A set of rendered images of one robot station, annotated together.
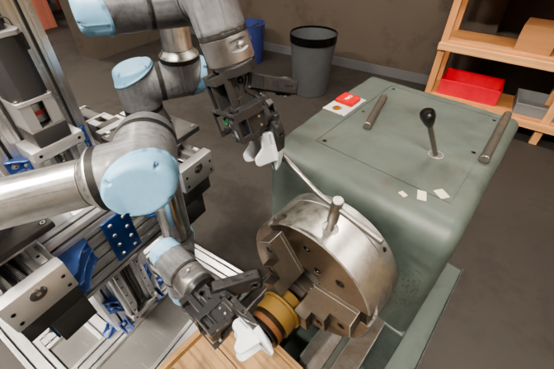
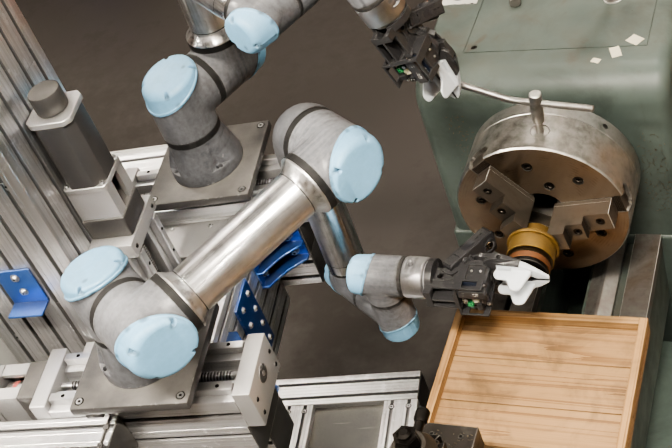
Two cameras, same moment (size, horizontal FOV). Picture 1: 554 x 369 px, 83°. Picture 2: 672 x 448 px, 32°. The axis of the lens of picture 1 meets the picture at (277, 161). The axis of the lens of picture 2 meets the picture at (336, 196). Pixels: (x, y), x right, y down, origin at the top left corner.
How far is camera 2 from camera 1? 1.48 m
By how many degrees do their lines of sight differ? 7
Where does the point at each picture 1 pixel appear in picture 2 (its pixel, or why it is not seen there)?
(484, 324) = not seen: outside the picture
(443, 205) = (640, 50)
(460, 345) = not seen: outside the picture
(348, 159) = (516, 54)
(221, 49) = (385, 9)
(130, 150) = (335, 136)
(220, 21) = not seen: outside the picture
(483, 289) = not seen: outside the picture
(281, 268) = (511, 202)
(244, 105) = (413, 46)
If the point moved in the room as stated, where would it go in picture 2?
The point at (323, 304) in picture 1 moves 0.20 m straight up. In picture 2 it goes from (573, 213) to (553, 128)
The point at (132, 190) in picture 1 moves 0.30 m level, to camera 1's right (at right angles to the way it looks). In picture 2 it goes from (356, 171) to (517, 87)
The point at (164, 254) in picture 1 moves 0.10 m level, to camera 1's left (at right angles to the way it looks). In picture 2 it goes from (370, 267) to (320, 293)
